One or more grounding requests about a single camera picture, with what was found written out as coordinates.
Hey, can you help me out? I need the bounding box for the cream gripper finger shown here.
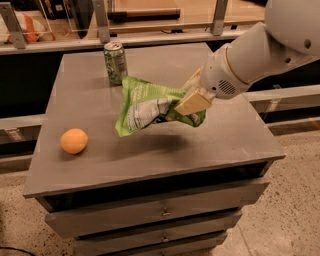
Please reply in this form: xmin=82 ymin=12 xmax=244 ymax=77
xmin=174 ymin=89 xmax=212 ymax=116
xmin=183 ymin=68 xmax=202 ymax=91

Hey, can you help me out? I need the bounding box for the green rice chip bag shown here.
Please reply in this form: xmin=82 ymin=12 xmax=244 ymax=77
xmin=115 ymin=76 xmax=206 ymax=137

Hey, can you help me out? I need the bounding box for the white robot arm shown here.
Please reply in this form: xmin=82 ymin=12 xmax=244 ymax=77
xmin=175 ymin=0 xmax=320 ymax=115

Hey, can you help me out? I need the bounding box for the orange white bag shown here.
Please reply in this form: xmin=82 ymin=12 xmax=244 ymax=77
xmin=0 ymin=12 xmax=55 ymax=44

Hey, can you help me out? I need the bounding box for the green soda can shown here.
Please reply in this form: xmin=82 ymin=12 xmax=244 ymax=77
xmin=104 ymin=41 xmax=128 ymax=85

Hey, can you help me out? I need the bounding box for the grey drawer cabinet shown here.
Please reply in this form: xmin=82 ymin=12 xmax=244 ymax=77
xmin=24 ymin=52 xmax=284 ymax=256

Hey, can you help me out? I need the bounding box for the orange fruit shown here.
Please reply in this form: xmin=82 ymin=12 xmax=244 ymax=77
xmin=60 ymin=129 xmax=88 ymax=154

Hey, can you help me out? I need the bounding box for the clear acrylic box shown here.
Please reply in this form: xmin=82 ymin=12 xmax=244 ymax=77
xmin=35 ymin=0 xmax=94 ymax=37

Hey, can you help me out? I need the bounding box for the wooden handled tool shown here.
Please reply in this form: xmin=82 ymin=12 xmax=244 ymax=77
xmin=108 ymin=8 xmax=180 ymax=23

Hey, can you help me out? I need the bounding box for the grey metal railing frame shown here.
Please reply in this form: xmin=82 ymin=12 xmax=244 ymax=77
xmin=0 ymin=0 xmax=264 ymax=55

